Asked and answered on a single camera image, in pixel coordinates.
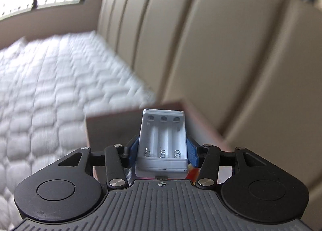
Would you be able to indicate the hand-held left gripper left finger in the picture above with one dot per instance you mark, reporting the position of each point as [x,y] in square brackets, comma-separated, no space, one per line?
[133,150]

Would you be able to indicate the cardboard box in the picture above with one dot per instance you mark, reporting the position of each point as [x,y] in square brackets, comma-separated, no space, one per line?
[110,133]

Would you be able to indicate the beige padded headboard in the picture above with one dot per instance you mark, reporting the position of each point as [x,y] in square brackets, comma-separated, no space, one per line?
[226,57]

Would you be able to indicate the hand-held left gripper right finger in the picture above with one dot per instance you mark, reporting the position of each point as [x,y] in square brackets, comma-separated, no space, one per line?
[192,154]

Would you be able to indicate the white battery charger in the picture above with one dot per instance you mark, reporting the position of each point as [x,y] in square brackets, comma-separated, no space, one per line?
[161,145]

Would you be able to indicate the grey quilted mattress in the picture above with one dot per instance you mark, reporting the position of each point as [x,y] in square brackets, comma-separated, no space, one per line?
[50,90]

